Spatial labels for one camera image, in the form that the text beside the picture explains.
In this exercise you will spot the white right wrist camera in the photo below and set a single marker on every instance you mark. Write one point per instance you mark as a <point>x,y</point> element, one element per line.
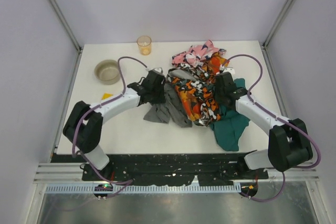
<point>223,69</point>

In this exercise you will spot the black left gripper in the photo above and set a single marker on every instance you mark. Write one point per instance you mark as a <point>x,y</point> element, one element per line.
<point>158,87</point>

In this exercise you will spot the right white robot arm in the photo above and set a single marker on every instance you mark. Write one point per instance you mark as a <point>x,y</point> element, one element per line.
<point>288,143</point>

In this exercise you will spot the grey ceramic bowl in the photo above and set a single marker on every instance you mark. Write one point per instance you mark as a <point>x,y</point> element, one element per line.
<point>107,72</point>

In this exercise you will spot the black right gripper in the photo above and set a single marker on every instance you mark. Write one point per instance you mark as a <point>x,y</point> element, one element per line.
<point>222,87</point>

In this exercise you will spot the yellow cube block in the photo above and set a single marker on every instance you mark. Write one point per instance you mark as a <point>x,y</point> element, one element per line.
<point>106,95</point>

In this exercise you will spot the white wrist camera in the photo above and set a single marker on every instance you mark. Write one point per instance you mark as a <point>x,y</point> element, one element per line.
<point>158,70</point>
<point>223,69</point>

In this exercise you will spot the pink patterned cloth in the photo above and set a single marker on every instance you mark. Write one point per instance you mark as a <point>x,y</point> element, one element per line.
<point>197,54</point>

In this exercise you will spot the teal cloth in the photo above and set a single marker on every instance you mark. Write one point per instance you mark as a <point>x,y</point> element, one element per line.
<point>227,125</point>

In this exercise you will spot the grey cloth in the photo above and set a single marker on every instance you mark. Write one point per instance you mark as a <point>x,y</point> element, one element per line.
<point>172,108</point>

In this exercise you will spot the right aluminium frame post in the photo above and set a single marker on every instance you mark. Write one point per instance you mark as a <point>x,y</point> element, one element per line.
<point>288,4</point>

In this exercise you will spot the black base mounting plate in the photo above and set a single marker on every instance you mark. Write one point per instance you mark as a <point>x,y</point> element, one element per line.
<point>169,169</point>

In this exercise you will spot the left aluminium frame post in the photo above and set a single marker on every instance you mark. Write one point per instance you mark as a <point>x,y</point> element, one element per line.
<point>59,14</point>

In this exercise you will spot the orange brown patterned cloth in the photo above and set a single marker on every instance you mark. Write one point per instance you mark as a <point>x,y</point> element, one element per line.
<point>213,64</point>

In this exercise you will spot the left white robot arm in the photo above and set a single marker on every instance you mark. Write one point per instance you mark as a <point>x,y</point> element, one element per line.
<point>84,125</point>

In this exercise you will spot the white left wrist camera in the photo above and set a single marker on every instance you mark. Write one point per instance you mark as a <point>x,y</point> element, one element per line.
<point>158,70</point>

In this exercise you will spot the aluminium frame post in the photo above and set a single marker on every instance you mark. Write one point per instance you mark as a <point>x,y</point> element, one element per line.
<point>288,4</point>
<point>59,14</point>

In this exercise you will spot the white slotted cable duct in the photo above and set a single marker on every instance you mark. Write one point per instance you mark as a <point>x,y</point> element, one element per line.
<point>93,188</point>

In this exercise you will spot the black orange camouflage cloth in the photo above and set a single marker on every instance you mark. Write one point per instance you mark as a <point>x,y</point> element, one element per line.
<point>195,87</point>

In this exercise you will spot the orange translucent plastic cup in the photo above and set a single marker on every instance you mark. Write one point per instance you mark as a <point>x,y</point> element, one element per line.
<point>144,44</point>

